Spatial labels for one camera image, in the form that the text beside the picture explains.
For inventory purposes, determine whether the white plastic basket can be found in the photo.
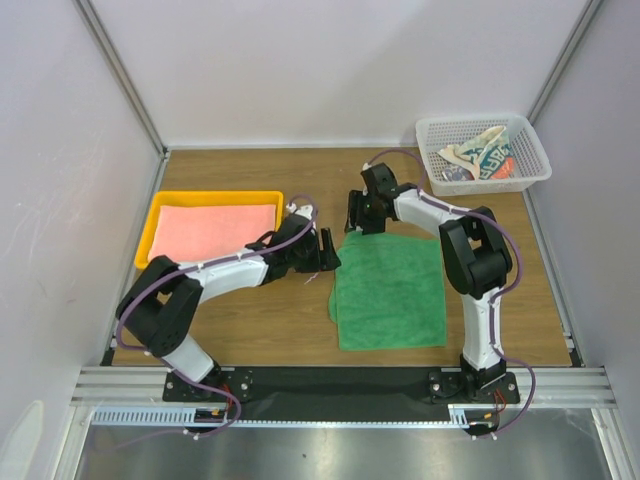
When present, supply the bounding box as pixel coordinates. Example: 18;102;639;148
415;114;552;197

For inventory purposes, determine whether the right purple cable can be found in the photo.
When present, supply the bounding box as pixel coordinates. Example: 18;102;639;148
367;148;537;441

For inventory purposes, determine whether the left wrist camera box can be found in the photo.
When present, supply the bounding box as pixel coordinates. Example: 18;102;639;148
285;202;316;221

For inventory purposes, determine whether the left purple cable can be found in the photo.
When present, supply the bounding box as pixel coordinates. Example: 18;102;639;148
92;193;320;451

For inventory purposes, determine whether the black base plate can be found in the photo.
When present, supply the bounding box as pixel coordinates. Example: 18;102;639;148
162;366;521;424

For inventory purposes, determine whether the purple cable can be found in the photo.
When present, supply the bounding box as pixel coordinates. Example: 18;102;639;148
92;193;320;451
367;148;537;441

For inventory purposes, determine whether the aluminium frame rail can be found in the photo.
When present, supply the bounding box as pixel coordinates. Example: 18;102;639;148
71;366;616;408

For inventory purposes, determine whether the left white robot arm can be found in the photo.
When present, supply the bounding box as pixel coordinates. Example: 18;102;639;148
116;210;341;400

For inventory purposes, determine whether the pink towel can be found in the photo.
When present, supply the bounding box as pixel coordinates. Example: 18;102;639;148
148;204;276;263

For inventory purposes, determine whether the green towel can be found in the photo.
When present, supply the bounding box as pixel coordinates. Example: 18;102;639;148
328;232;447;352

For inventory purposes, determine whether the patterned white cloth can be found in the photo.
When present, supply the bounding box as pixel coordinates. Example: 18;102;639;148
437;125;515;181

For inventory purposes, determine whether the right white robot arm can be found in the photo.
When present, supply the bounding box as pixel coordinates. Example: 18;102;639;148
345;163;513;402

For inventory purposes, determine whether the yellow plastic tray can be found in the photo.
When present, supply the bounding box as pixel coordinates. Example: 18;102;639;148
134;190;284;270

